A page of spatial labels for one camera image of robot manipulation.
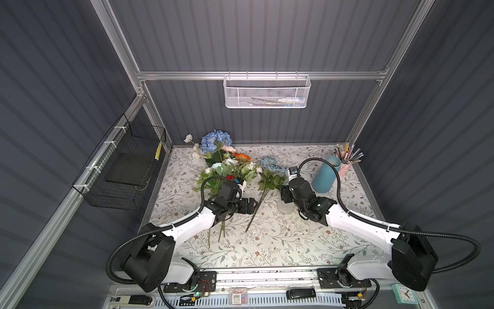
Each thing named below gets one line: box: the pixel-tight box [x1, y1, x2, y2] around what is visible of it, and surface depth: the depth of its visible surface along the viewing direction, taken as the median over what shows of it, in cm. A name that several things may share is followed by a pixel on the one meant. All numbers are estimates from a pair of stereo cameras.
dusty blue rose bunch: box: [245, 156, 288, 234], surface depth 98 cm
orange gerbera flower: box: [232, 151, 252, 162], surface depth 100 cm
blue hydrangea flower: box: [200, 129, 233, 155], surface depth 108 cm
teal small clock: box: [391, 283, 419, 305], surface depth 70 cm
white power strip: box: [108, 295, 156, 306], surface depth 68 cm
